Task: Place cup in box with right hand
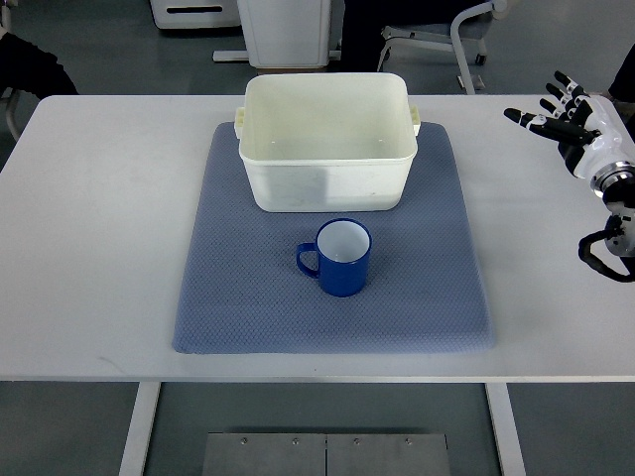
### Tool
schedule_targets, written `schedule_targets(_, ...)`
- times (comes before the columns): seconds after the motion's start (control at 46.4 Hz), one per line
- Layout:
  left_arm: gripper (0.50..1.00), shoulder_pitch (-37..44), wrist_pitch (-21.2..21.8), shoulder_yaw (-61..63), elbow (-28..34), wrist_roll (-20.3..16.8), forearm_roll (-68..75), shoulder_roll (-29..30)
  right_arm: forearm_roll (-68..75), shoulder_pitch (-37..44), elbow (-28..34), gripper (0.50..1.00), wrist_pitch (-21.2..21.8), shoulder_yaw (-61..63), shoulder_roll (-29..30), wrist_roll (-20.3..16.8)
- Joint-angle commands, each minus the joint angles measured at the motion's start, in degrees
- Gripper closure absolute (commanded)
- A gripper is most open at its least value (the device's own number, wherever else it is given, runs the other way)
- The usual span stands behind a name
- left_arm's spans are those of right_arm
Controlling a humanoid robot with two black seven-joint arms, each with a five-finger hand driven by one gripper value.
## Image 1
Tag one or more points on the white pedestal cabinet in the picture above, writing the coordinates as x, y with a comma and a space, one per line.
283, 34

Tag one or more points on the blue enamel mug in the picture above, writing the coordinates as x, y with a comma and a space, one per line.
338, 258

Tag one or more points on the blue textured mat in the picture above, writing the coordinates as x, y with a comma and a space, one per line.
405, 280

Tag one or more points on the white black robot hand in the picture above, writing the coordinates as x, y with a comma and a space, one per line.
588, 138

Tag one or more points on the left white table leg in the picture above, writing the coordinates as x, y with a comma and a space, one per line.
140, 429

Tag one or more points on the white appliance with slot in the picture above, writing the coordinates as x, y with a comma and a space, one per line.
194, 14

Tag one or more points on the person in black clothing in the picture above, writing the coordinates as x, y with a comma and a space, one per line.
26, 67

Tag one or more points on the white table leg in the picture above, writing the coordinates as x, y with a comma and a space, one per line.
140, 429
504, 427

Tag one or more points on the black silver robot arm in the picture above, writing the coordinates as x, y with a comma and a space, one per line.
614, 184

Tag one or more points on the white frame chair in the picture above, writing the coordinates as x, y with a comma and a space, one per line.
470, 25

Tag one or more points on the right white table leg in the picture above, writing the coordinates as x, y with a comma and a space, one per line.
504, 427

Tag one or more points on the white plastic box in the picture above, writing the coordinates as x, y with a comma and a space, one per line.
327, 142

